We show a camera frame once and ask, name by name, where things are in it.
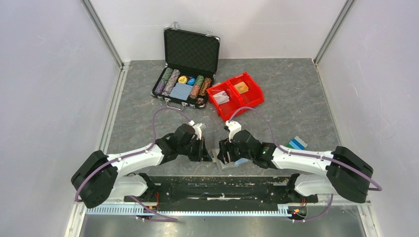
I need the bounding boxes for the green blue toy brick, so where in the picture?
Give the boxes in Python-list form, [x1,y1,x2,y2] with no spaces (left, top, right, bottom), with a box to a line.
[286,136,308,150]

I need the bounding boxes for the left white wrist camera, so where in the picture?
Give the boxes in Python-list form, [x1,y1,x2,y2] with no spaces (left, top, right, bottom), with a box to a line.
[188,120,206,140]

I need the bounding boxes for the white cards in bin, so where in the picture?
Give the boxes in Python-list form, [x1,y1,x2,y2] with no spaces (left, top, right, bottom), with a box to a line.
[213,90,230,105]

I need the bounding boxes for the red plastic bin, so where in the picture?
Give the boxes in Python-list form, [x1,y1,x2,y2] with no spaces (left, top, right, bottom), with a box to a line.
[227,72,265,107]
[207,81,245,121]

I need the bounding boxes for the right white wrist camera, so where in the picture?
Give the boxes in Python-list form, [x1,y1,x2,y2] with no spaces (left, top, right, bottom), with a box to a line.
[224,120,242,141]

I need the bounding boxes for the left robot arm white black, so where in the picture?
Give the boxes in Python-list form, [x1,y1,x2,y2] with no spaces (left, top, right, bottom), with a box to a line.
[71,123,212,208]

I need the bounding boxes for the black poker chip case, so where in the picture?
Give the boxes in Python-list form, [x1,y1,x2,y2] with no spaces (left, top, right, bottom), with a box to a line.
[151,22,221,109]

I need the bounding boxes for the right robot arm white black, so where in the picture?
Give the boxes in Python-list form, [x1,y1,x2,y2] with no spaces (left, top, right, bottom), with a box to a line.
[216,130,374,203]

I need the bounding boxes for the orange cards in bin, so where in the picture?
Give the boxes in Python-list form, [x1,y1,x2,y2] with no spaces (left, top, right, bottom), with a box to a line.
[234,81,249,94]

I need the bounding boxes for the blue playing card deck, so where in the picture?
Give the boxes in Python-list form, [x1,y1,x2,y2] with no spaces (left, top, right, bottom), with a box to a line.
[169,83,193,100]

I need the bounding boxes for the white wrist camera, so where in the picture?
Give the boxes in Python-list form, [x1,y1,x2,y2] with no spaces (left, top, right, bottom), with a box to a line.
[188,120,206,140]
[224,120,242,141]

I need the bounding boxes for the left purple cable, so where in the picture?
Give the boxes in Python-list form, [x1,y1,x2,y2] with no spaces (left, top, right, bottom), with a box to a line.
[74,107,194,222]

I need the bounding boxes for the left red plastic bin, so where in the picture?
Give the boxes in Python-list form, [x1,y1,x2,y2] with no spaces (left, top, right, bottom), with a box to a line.
[207,81,245,121]

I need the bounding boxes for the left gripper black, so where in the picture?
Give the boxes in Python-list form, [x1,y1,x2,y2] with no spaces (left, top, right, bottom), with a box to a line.
[178,136,212,162]

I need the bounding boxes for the right red plastic bin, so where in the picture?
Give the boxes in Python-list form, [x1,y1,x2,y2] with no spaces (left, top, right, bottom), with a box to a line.
[227,72,265,107]

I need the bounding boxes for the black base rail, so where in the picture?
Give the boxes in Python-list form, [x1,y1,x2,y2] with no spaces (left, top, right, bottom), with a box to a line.
[137,175,318,211]

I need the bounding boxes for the white cable duct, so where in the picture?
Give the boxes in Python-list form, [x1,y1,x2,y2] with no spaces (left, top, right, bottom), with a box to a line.
[86,203,292,217]

